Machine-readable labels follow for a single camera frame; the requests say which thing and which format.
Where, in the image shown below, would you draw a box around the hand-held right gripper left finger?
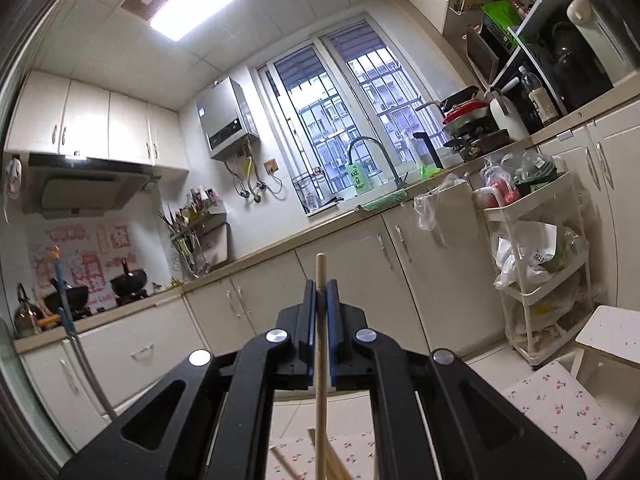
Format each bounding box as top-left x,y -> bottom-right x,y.
59,280 -> 317,480

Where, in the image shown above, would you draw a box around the black wire sill rack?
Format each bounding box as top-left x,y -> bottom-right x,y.
291,172 -> 346,216

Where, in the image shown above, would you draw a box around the silver gas water heater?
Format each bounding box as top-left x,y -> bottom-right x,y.
196,77 -> 260,162

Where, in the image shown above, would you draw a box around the cherry print tablecloth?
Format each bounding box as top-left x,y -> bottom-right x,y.
265,360 -> 631,480

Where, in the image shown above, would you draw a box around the dark cooking pot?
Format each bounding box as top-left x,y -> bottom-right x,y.
442,127 -> 511,161

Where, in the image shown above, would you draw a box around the white jug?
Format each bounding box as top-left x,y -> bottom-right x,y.
489,87 -> 530,143

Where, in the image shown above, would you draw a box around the white counter shelf rack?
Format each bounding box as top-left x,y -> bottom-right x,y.
490,0 -> 640,111

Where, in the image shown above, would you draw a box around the white stool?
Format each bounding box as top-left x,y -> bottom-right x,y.
570,305 -> 640,391

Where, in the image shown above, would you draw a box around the steel kettle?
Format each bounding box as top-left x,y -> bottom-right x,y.
14,284 -> 46,338

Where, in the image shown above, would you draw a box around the black stand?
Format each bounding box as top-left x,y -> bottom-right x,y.
412,131 -> 445,168

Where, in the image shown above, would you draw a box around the barred kitchen window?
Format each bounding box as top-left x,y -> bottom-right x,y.
255,14 -> 468,211

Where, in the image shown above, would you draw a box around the beige cutting board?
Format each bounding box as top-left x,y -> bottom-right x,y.
197,222 -> 232,266

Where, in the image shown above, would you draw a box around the steel kitchen faucet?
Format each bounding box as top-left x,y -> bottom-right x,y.
346,136 -> 408,192

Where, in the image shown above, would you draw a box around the black rice cooker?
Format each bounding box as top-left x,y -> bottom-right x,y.
542,20 -> 613,106

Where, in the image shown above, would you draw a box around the white hanging bin with bag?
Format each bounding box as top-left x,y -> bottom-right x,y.
414,175 -> 471,248

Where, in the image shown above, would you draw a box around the white plastic bag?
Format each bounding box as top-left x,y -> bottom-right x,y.
492,222 -> 558,288

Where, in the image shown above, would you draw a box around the ceiling light panel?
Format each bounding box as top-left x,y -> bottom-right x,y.
150,0 -> 247,41

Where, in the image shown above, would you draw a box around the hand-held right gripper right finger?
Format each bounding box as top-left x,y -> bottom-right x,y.
327,281 -> 586,480

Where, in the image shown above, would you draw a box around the black wok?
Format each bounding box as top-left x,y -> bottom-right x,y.
110,258 -> 148,297
42,285 -> 91,313

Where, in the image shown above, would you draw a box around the dark plastic bag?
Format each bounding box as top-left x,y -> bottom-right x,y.
482,152 -> 558,196

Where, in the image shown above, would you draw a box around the black microwave oven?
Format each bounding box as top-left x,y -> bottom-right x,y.
466,12 -> 526,86

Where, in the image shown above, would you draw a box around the water heater hoses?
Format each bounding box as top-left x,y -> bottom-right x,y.
225,152 -> 283,206

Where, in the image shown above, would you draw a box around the grey range hood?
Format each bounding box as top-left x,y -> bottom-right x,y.
20,152 -> 161,218

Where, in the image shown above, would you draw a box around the green dishcloth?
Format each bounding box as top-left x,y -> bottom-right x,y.
361,191 -> 411,212

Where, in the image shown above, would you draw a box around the long wooden chopstick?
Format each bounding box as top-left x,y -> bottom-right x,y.
325,435 -> 355,480
306,427 -> 346,480
315,254 -> 329,480

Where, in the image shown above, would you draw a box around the black frying pan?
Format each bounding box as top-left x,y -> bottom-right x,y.
414,86 -> 480,113

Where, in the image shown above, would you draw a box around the bright green bag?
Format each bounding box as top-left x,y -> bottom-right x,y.
481,1 -> 523,48

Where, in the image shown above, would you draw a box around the red container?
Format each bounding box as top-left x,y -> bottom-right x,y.
474,177 -> 518,208

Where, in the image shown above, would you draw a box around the green dish soap bottle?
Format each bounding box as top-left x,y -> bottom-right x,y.
347,162 -> 373,196

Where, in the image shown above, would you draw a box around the pink wall stickers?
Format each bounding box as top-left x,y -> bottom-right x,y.
27,222 -> 133,306

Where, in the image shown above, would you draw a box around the cream base kitchen cabinets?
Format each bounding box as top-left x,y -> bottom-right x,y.
15,105 -> 640,451

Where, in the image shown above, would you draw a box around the white electric thermos pot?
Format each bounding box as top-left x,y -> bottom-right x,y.
566,0 -> 628,86

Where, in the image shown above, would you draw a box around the wall utensil and spice rack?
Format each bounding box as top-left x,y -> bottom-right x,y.
159,187 -> 232,278

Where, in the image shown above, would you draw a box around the plastic bottle with beige liquid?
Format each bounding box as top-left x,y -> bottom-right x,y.
517,65 -> 560,126

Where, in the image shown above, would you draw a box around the red pan lid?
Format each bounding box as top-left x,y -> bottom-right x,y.
442,101 -> 493,126

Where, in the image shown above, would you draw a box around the white trolley cart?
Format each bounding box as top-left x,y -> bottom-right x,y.
480,170 -> 593,366

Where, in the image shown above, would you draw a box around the blue handled mop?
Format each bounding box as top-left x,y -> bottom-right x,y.
50,246 -> 118,421

